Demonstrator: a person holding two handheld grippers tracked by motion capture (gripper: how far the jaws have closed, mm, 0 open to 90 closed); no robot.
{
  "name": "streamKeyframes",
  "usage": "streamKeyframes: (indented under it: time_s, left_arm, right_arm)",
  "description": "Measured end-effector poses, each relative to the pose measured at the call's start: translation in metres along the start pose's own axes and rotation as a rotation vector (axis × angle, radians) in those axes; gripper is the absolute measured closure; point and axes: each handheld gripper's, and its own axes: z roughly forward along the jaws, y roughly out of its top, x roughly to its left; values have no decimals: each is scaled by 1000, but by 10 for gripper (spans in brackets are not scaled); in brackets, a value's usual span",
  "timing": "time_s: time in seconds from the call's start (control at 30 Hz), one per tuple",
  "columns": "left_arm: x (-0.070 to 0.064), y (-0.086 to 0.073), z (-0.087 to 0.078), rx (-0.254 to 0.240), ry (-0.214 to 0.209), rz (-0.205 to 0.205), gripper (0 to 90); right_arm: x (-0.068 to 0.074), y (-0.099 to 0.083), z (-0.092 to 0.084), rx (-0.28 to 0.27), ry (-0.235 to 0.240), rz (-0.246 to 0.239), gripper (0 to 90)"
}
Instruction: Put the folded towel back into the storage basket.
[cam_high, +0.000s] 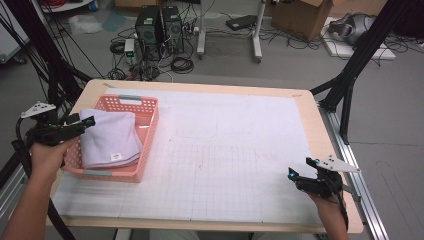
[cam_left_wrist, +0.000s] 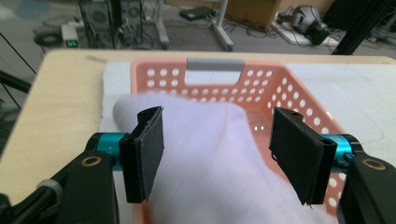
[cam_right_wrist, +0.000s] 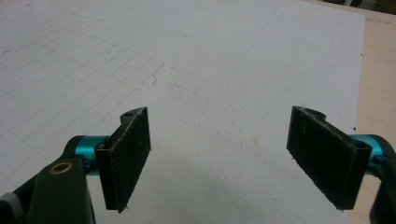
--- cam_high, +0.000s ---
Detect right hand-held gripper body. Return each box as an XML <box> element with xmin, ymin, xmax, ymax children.
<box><xmin>295</xmin><ymin>154</ymin><xmax>362</xmax><ymax>200</ymax></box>

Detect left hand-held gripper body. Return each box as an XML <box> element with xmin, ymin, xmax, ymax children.
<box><xmin>20</xmin><ymin>102</ymin><xmax>84</xmax><ymax>148</ymax></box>

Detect lilac towel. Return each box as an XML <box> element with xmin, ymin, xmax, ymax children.
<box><xmin>79</xmin><ymin>108</ymin><xmax>144</xmax><ymax>170</ymax></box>

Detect pink plastic basket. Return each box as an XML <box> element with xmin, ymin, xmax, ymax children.
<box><xmin>61</xmin><ymin>94</ymin><xmax>160</xmax><ymax>184</ymax></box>

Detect person's right hand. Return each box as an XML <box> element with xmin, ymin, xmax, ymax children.
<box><xmin>307</xmin><ymin>193</ymin><xmax>346</xmax><ymax>222</ymax></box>

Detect person's left hand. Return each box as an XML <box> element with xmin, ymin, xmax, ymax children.
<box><xmin>29</xmin><ymin>137</ymin><xmax>80</xmax><ymax>183</ymax></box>

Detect white grid mat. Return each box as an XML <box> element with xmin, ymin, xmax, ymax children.
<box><xmin>49</xmin><ymin>87</ymin><xmax>321</xmax><ymax>224</ymax></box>

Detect small white device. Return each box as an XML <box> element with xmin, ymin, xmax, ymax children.
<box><xmin>123</xmin><ymin>38</ymin><xmax>136</xmax><ymax>65</ymax></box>

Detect clear plastic bag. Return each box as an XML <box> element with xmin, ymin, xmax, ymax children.
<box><xmin>68</xmin><ymin>13</ymin><xmax>104</xmax><ymax>36</ymax></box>

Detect white cabinet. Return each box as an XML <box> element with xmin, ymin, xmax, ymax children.
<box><xmin>0</xmin><ymin>0</ymin><xmax>30</xmax><ymax>65</ymax></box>

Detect black computer tower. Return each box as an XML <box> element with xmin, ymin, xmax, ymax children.
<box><xmin>134</xmin><ymin>4</ymin><xmax>165</xmax><ymax>62</ymax></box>
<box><xmin>162</xmin><ymin>5</ymin><xmax>185</xmax><ymax>54</ymax></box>

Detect white board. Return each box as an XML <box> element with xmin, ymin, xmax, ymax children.
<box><xmin>321</xmin><ymin>16</ymin><xmax>397</xmax><ymax>61</ymax></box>

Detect white metal stand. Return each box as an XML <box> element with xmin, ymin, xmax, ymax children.
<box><xmin>196</xmin><ymin>0</ymin><xmax>268</xmax><ymax>64</ymax></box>

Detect open cardboard box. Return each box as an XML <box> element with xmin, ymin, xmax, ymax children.
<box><xmin>270</xmin><ymin>0</ymin><xmax>334</xmax><ymax>42</ymax></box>

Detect flat black device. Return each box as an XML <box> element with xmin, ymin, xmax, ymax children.
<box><xmin>225</xmin><ymin>14</ymin><xmax>258</xmax><ymax>32</ymax></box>

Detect grey metal bracket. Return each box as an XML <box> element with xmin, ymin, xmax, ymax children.
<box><xmin>341</xmin><ymin>183</ymin><xmax>362</xmax><ymax>203</ymax></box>

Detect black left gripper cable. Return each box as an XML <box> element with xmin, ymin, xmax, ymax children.
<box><xmin>11</xmin><ymin>116</ymin><xmax>77</xmax><ymax>240</ymax></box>

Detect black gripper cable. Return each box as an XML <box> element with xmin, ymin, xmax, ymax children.
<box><xmin>328</xmin><ymin>175</ymin><xmax>350</xmax><ymax>232</ymax></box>
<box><xmin>11</xmin><ymin>116</ymin><xmax>77</xmax><ymax>240</ymax></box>

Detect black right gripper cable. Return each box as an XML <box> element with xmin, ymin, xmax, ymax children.
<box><xmin>328</xmin><ymin>175</ymin><xmax>350</xmax><ymax>232</ymax></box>

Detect aluminium rail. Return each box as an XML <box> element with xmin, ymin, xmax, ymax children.
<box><xmin>318</xmin><ymin>103</ymin><xmax>390</xmax><ymax>240</ymax></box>
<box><xmin>0</xmin><ymin>109</ymin><xmax>68</xmax><ymax>218</ymax></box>

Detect black metal frame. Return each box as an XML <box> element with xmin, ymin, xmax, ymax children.
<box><xmin>0</xmin><ymin>0</ymin><xmax>93</xmax><ymax>134</ymax></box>
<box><xmin>309</xmin><ymin>0</ymin><xmax>424</xmax><ymax>146</ymax></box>

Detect coiled black cable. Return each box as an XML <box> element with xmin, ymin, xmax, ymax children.
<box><xmin>170</xmin><ymin>56</ymin><xmax>195</xmax><ymax>75</ymax></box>

